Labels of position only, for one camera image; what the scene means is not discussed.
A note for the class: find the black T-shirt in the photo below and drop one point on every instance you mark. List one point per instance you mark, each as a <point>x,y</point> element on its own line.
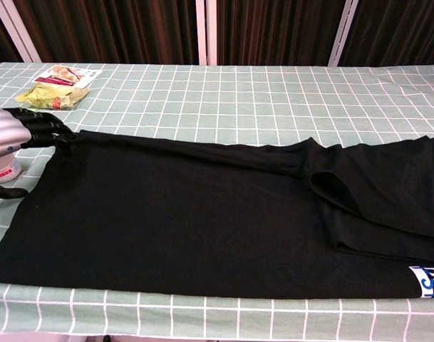
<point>166,213</point>

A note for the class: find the yellow green snack bag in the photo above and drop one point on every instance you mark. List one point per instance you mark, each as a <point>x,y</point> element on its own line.
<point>52,96</point>

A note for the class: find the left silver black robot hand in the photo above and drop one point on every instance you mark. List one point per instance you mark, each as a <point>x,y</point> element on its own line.
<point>6,132</point>

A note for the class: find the white food picture packet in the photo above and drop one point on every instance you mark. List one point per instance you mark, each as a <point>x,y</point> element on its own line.
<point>68,75</point>

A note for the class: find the green checked tablecloth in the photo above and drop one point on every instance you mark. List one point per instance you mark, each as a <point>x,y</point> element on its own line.
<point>202,99</point>

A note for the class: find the white partition frame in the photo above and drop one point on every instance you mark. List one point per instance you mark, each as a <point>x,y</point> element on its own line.
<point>343,32</point>
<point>19,32</point>
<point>206,32</point>

